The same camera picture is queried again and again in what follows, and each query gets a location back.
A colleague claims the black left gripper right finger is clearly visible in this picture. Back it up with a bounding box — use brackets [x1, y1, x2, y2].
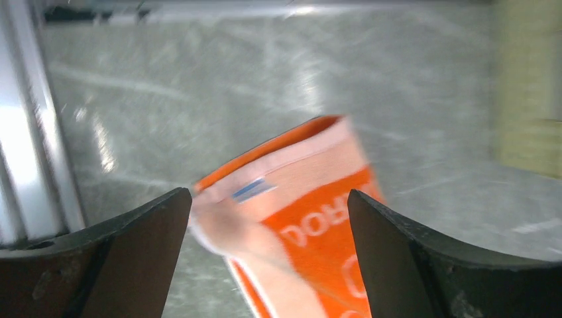
[347, 189, 561, 318]

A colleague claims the green perforated plastic basket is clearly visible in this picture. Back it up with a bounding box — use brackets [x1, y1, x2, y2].
[494, 1, 561, 179]

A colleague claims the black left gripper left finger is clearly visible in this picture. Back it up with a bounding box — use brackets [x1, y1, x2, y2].
[1, 187, 192, 317]

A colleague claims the orange and cream towel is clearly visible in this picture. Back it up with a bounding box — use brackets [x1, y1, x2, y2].
[189, 115, 382, 317]

